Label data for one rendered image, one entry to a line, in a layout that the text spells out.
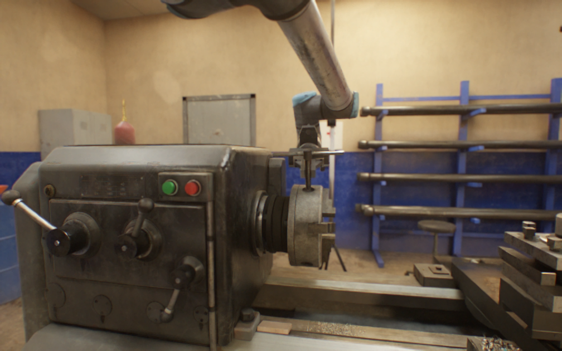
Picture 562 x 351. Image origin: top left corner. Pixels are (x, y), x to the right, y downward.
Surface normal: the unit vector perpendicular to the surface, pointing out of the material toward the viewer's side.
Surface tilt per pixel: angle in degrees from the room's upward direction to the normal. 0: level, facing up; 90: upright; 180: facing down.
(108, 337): 0
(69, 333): 0
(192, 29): 90
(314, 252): 111
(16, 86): 90
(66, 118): 90
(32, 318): 90
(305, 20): 136
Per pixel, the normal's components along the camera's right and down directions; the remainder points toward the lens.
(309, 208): -0.15, -0.51
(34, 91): 0.98, 0.01
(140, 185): -0.18, 0.07
